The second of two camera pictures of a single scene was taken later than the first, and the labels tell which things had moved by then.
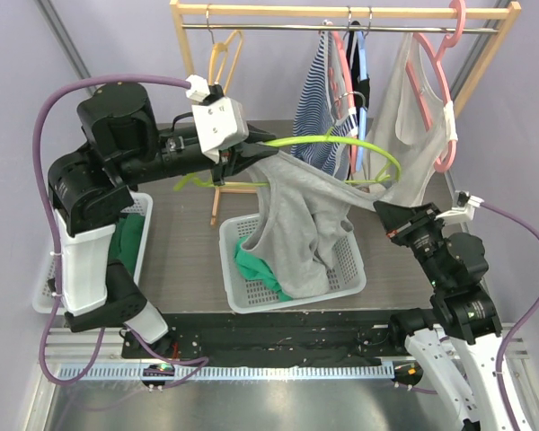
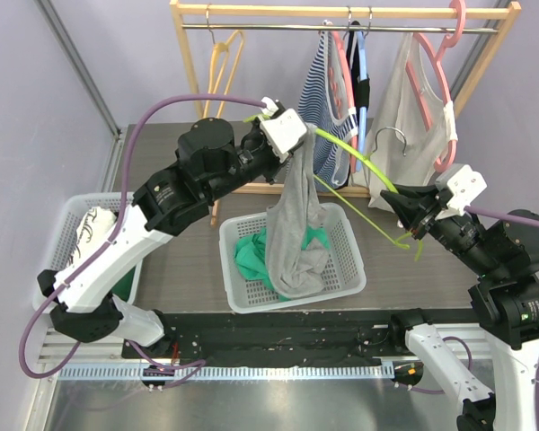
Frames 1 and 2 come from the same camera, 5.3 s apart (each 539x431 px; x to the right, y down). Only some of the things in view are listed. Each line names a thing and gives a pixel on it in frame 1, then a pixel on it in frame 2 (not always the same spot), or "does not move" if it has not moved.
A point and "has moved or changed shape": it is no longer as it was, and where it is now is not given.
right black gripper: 410,224 -> 429,215
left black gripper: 234,157 -> 276,165
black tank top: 361,88 does not move
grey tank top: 303,215 has moved or changed shape
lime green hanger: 329,137 -> 402,241
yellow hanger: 223,48 does not move
